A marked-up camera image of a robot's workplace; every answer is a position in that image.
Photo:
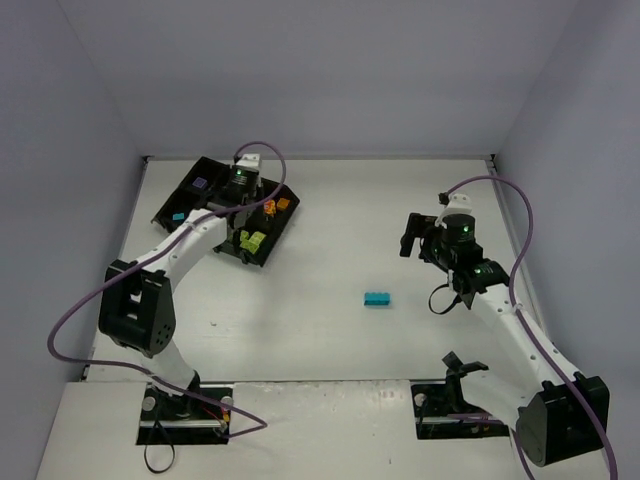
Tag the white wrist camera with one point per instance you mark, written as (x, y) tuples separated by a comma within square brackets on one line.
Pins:
[(455, 203), (249, 161)]

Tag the purple square brick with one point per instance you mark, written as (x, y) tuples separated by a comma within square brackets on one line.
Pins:
[(199, 183)]

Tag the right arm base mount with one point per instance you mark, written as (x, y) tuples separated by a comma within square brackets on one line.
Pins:
[(440, 411)]

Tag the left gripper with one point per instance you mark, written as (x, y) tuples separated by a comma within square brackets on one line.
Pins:
[(239, 220)]

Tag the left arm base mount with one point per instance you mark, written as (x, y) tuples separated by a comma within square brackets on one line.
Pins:
[(167, 420)]

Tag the teal long brick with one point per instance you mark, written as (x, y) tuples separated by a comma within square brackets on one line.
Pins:
[(377, 299)]

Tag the lime green curved brick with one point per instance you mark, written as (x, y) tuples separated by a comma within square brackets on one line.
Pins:
[(257, 238)]

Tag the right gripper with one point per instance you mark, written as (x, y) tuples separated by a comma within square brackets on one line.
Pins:
[(420, 235)]

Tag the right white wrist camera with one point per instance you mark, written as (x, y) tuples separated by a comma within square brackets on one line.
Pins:
[(455, 203)]

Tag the lime green block brick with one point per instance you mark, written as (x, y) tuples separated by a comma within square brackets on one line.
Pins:
[(250, 246)]

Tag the black four-compartment tray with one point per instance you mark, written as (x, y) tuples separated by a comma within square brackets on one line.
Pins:
[(227, 186)]

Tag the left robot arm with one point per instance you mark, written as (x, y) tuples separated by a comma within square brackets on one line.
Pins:
[(137, 308)]

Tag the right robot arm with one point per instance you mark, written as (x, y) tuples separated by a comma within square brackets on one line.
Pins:
[(556, 412)]

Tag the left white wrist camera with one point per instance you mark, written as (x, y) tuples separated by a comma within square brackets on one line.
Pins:
[(249, 161)]

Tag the orange long brick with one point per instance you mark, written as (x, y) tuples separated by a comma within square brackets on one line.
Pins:
[(270, 208)]

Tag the transparent orange square brick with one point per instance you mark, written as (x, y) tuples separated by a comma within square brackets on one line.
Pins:
[(282, 204)]

